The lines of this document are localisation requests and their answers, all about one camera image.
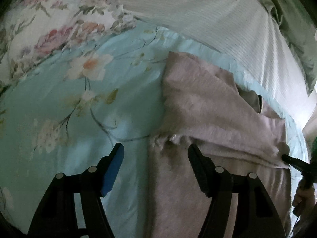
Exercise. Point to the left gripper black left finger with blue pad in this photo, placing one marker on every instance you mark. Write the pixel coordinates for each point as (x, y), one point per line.
(72, 206)

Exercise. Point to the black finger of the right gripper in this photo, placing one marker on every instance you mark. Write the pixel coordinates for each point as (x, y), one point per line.
(295, 162)

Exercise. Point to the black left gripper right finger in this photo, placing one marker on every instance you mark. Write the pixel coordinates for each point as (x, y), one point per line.
(240, 205)

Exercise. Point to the person's right hand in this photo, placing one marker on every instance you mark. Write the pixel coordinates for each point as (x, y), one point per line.
(304, 199)

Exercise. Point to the light blue floral quilt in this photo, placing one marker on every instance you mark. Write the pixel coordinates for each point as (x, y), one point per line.
(69, 112)

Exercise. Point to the green ruffled pillow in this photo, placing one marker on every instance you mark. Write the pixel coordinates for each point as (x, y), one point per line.
(298, 29)

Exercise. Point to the white ribbed bedspread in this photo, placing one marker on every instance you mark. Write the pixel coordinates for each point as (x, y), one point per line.
(245, 31)

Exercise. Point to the white pink floral pillow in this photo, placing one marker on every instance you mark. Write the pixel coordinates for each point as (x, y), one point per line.
(32, 30)

